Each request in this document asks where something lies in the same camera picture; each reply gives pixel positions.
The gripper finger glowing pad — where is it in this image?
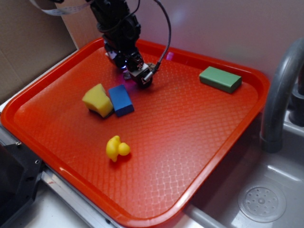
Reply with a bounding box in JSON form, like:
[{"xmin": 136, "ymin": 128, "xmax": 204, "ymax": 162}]
[
  {"xmin": 126, "ymin": 53, "xmax": 152, "ymax": 88},
  {"xmin": 105, "ymin": 45, "xmax": 126, "ymax": 69}
]

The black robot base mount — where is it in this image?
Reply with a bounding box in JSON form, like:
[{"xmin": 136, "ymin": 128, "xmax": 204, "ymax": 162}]
[{"xmin": 0, "ymin": 144, "xmax": 42, "ymax": 225}]

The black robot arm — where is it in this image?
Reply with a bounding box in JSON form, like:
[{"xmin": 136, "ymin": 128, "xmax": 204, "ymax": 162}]
[{"xmin": 90, "ymin": 0, "xmax": 152, "ymax": 88}]

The yellow sponge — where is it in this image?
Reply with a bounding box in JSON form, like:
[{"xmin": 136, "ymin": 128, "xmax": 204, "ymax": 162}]
[{"xmin": 82, "ymin": 84, "xmax": 114, "ymax": 118}]

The sink drain strainer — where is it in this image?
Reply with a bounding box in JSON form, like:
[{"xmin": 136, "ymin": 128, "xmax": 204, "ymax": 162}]
[{"xmin": 237, "ymin": 183, "xmax": 286, "ymax": 223}]

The grey toy sink basin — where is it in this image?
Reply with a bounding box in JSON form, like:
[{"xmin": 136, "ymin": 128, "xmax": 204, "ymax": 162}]
[{"xmin": 184, "ymin": 117, "xmax": 304, "ymax": 228}]

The yellow rubber duck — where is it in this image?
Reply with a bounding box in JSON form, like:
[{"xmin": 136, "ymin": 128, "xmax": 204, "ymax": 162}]
[{"xmin": 106, "ymin": 135, "xmax": 131, "ymax": 162}]

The green rectangular block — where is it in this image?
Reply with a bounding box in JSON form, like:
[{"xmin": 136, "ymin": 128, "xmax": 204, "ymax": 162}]
[{"xmin": 199, "ymin": 66, "xmax": 242, "ymax": 94}]

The brown cardboard box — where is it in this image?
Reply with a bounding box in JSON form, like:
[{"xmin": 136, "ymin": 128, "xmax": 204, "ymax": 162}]
[{"xmin": 0, "ymin": 0, "xmax": 101, "ymax": 103}]

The red plastic tray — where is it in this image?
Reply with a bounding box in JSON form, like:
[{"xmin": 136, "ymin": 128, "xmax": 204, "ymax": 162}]
[{"xmin": 0, "ymin": 39, "xmax": 269, "ymax": 228}]

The grey toy faucet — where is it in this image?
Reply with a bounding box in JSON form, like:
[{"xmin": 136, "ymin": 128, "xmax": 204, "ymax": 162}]
[{"xmin": 260, "ymin": 38, "xmax": 304, "ymax": 153}]

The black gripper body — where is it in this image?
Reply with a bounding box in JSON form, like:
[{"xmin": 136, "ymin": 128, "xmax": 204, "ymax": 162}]
[{"xmin": 96, "ymin": 14, "xmax": 141, "ymax": 60}]

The braided grey cable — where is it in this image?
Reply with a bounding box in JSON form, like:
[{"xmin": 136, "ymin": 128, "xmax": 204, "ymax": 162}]
[{"xmin": 142, "ymin": 0, "xmax": 172, "ymax": 83}]

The blue rectangular block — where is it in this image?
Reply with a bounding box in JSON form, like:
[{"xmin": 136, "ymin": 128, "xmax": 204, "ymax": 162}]
[{"xmin": 108, "ymin": 85, "xmax": 134, "ymax": 117}]

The white flat ribbon cable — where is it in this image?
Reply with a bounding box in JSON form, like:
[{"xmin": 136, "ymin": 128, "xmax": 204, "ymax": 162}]
[{"xmin": 29, "ymin": 0, "xmax": 92, "ymax": 16}]

